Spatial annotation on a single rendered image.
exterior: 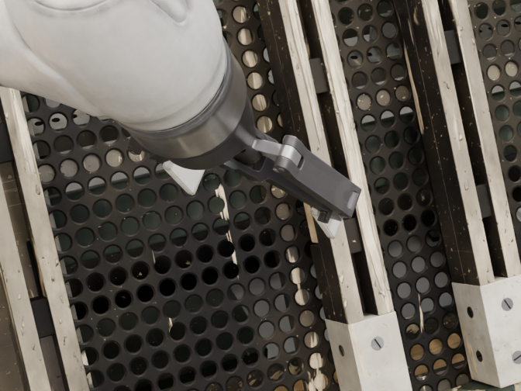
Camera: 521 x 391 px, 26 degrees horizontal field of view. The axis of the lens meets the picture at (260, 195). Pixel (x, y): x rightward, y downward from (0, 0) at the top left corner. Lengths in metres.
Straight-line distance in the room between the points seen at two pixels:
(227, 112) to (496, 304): 0.68
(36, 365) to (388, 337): 0.40
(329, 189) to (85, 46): 0.30
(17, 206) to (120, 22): 0.62
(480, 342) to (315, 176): 0.59
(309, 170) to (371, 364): 0.50
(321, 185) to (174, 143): 0.15
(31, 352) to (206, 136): 0.50
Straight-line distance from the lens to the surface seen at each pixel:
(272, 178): 0.86
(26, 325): 1.19
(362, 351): 1.29
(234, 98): 0.75
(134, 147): 0.93
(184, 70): 0.66
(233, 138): 0.79
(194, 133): 0.74
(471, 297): 1.38
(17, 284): 1.18
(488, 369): 1.39
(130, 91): 0.66
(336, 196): 0.86
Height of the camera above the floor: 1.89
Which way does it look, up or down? 36 degrees down
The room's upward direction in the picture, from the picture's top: straight up
